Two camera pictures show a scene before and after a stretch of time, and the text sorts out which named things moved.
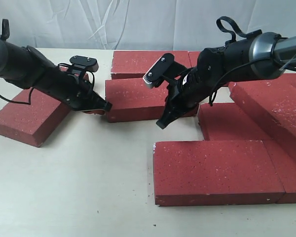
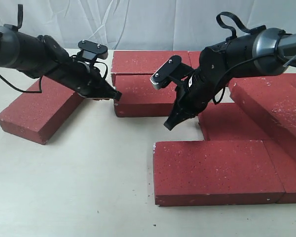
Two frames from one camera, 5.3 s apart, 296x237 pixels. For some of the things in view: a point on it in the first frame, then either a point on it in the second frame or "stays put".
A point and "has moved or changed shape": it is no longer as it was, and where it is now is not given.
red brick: (214, 172) stays put
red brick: (227, 121) stays put
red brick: (193, 58) stays put
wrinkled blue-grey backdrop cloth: (141, 25) stays put
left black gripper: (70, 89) -> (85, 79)
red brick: (130, 100) has moved or changed shape
